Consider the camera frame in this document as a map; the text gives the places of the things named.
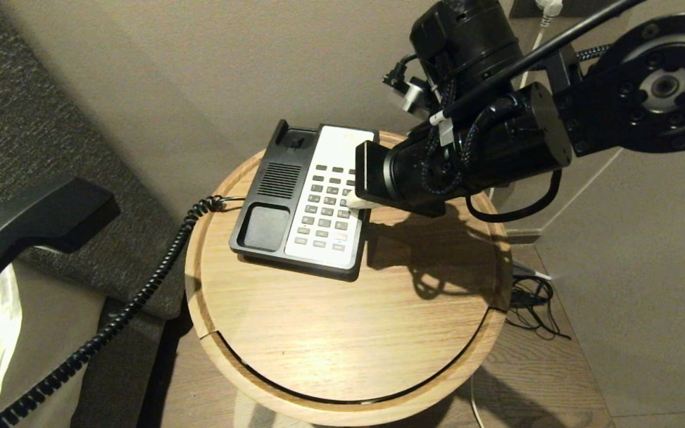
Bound black and white telephone base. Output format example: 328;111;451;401
229;119;381;282

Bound black telephone handset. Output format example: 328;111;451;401
0;177;121;316

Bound round wooden side table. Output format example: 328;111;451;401
185;132;513;426

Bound dark fabric bed base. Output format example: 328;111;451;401
72;297;168;428

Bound grey fabric headboard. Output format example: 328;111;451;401
0;0;194;322

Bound beige mattress cover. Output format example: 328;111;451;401
0;262;108;428

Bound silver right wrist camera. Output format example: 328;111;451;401
384;56;435;119

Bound grey cable connector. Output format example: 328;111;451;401
510;260;552;281

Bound tangled black floor cables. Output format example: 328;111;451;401
506;275;572;341

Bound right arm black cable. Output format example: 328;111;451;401
429;0;646;224

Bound white power cable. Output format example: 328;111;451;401
469;15;551;428

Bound black coiled phone cord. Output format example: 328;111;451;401
0;195;227;428

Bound large black wall outlet plate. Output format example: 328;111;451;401
509;0;626;18

